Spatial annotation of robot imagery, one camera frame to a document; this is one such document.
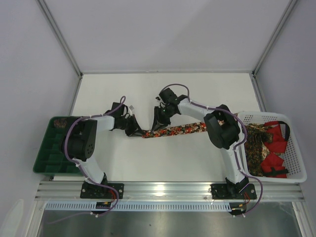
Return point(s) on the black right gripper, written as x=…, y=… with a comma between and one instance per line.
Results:
x=159, y=114

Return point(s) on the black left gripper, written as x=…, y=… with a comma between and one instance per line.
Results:
x=130, y=125

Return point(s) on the colourful patterned necktie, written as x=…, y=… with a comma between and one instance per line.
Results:
x=196, y=127

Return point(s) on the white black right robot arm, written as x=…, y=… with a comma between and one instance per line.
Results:
x=222, y=126

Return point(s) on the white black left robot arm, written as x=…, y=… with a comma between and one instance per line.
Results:
x=79, y=140

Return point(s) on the rolled tie in tray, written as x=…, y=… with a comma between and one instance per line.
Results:
x=60, y=123

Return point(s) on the green divided plastic tray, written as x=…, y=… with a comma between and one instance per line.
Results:
x=50, y=160

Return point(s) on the dark gold patterned tie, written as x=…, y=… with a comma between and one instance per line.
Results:
x=255, y=148

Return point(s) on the red fabric tie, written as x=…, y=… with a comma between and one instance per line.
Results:
x=272, y=166

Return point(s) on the white plastic basket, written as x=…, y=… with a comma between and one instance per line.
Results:
x=293, y=160

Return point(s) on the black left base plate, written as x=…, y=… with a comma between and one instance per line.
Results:
x=90, y=191

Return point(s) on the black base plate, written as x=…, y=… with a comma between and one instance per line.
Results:
x=219, y=191
x=90, y=191

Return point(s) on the white slotted cable duct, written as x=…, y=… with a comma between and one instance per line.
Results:
x=139, y=206

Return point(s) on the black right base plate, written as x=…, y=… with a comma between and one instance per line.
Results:
x=219, y=191

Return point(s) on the aluminium mounting rail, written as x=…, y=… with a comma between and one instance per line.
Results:
x=164, y=191

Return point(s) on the aluminium frame post left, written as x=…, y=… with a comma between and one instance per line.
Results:
x=59, y=36

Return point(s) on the aluminium frame post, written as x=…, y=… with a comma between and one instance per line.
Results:
x=59, y=36
x=275, y=35

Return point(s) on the aluminium frame post right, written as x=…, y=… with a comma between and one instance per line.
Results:
x=275, y=35

